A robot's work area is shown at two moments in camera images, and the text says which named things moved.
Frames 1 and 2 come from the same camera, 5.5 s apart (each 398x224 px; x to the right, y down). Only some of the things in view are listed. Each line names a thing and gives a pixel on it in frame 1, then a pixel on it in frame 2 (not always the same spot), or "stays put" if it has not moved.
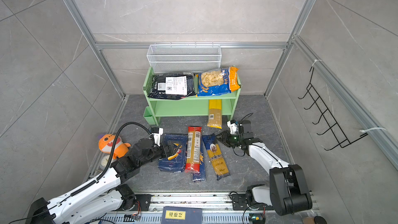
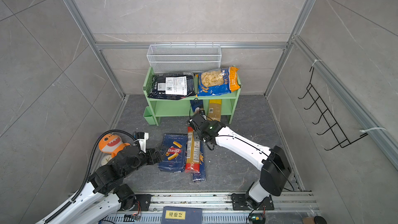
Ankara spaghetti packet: x=216 y=156 → x=197 y=105
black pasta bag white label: x=171 y=86 stays put
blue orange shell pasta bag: x=217 y=81 stays put
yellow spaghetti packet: x=215 y=113 stays put
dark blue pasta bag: x=175 y=163 stays put
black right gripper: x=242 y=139 → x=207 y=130
